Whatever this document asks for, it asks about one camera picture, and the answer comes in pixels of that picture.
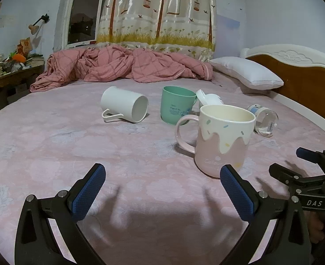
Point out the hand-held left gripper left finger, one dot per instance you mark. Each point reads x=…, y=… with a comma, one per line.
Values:
x=86, y=193

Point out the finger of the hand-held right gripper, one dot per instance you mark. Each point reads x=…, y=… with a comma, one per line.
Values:
x=282, y=175
x=307, y=154

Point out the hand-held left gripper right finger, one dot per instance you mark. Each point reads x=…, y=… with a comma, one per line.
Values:
x=238, y=196

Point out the clear glass cup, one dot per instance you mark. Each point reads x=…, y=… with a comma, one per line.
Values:
x=264, y=118

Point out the white lidded cup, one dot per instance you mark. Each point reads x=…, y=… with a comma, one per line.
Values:
x=211, y=99

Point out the green cup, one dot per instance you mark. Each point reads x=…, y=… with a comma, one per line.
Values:
x=176, y=105

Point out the person's right hand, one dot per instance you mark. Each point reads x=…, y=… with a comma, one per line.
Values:
x=316, y=226

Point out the pink bed sheet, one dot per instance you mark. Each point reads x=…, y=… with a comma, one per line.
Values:
x=68, y=149

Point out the pink and white mug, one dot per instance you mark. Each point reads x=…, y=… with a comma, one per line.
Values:
x=220, y=146

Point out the white and brown headboard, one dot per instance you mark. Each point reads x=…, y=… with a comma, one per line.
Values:
x=303, y=74

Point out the white pillow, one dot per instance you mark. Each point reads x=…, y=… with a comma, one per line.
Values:
x=248, y=71

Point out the pink checked blanket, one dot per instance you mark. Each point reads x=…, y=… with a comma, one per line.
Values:
x=110, y=63

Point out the wooden desk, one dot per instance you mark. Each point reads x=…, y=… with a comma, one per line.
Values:
x=2, y=84

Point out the orange round object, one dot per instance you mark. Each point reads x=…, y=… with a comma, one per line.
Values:
x=18, y=58

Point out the orange snack bag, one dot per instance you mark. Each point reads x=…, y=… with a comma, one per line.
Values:
x=24, y=45

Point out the white framed window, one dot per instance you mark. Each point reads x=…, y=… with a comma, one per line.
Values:
x=82, y=13

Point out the tree print curtain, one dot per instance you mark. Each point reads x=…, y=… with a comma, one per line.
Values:
x=157, y=13

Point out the wall lamp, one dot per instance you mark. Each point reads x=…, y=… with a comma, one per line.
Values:
x=35, y=27

